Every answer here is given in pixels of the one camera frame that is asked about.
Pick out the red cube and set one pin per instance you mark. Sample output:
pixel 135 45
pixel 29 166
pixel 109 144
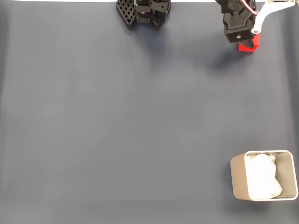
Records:
pixel 244 49

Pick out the beige metal box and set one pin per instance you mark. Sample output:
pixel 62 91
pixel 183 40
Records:
pixel 238 182

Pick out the white crumpled paper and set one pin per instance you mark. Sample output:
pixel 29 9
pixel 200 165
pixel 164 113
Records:
pixel 261 177

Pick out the blue-grey table mat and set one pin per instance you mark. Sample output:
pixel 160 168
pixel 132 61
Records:
pixel 116 116

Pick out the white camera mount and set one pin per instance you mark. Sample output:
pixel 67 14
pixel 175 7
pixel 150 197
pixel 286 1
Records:
pixel 261 16

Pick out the camera circuit board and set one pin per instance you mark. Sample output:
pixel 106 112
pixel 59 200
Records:
pixel 280 1

